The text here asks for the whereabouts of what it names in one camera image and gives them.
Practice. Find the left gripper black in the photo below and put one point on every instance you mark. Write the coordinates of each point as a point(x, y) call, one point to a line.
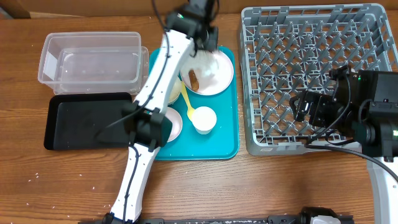
point(211, 42)

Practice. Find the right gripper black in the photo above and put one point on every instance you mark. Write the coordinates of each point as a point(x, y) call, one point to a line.
point(303, 99)

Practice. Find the white napkin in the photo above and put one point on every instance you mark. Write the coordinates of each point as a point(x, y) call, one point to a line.
point(205, 64)

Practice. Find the brown sausage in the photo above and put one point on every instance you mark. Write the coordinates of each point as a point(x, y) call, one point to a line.
point(193, 81)

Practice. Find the white cup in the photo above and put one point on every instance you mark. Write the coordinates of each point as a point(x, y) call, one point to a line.
point(204, 119)

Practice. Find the pink bowl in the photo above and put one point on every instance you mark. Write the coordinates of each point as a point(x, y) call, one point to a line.
point(177, 123)

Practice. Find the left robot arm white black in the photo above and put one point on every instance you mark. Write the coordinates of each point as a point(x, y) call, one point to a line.
point(185, 30)

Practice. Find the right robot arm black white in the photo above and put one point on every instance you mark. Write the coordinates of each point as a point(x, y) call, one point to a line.
point(359, 118)

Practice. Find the grey dishwasher rack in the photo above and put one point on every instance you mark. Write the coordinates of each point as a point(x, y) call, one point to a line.
point(288, 49)

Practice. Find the pink plate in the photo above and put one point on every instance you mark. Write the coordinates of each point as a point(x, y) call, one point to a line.
point(214, 85)

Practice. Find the yellow plastic spoon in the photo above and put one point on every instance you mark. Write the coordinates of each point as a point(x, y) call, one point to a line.
point(190, 109)

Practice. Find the cream bowl with rice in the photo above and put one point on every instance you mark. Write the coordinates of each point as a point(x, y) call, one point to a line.
point(176, 91)

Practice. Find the teal serving tray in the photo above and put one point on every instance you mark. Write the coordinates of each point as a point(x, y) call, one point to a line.
point(222, 142)

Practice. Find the clear plastic bin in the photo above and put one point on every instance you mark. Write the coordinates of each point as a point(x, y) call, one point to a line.
point(93, 62)

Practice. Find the black tray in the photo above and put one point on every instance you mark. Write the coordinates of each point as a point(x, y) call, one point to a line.
point(81, 121)

